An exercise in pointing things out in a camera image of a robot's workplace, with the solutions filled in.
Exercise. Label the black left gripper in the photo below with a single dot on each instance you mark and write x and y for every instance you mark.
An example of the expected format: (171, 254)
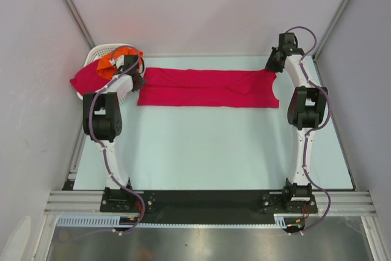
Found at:
(141, 84)

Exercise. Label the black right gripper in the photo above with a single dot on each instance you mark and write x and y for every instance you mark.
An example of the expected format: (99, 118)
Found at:
(270, 66)

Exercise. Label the pink t shirt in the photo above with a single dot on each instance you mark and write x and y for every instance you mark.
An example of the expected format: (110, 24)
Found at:
(87, 79)
(210, 88)

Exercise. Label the orange t shirt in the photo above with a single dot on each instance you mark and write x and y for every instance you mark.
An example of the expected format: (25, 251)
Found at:
(106, 69)

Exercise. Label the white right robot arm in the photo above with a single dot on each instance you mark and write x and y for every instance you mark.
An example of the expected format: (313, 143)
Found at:
(305, 114)

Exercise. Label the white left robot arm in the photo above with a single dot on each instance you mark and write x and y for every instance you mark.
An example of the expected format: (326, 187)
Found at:
(102, 122)

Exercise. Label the white perforated laundry basket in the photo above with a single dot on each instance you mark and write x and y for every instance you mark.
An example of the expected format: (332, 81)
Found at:
(101, 50)

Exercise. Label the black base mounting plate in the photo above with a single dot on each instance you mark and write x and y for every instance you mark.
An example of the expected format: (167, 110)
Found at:
(205, 205)

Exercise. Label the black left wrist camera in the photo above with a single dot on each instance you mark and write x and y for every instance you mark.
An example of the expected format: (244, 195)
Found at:
(127, 63)

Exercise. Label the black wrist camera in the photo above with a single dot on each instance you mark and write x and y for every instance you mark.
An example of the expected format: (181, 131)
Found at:
(127, 63)
(287, 40)

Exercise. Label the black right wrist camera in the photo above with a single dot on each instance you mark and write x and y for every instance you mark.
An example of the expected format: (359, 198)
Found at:
(287, 40)

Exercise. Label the aluminium right corner post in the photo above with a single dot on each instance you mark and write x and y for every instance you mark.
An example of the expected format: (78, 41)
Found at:
(342, 8)

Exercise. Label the aluminium corner post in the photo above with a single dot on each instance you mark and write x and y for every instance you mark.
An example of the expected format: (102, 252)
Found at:
(342, 8)
(79, 22)

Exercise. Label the aluminium front frame rail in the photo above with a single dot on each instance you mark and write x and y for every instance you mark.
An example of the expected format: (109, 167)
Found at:
(343, 203)

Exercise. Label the aluminium left corner post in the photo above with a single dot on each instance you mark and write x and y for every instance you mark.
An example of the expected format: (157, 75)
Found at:
(79, 22)

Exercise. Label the white slotted cable duct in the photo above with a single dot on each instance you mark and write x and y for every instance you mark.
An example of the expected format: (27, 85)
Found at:
(126, 222)

